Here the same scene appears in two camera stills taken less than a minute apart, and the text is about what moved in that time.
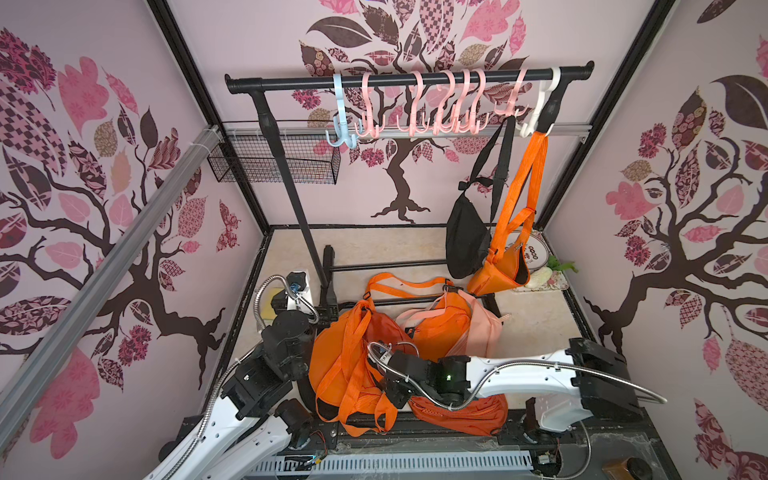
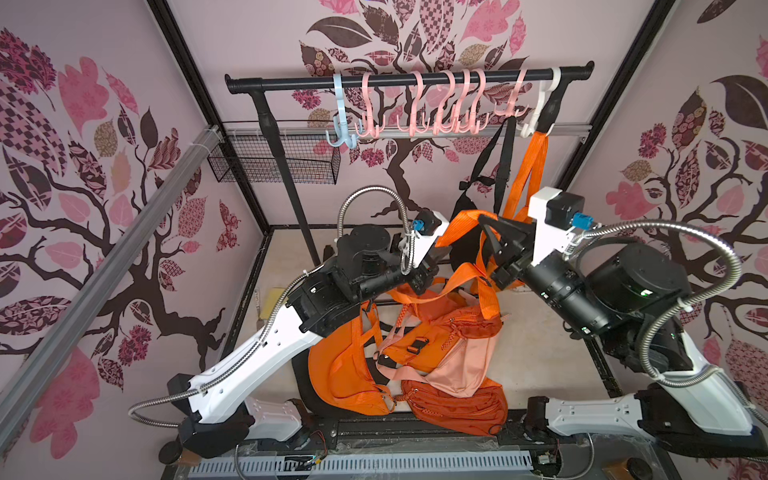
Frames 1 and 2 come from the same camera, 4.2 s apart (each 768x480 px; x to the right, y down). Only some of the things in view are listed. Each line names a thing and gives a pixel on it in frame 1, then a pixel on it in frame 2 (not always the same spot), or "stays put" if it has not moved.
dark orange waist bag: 478,417 stays put
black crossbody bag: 471,218 stays put
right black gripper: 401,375 -> 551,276
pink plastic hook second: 415,127 stays put
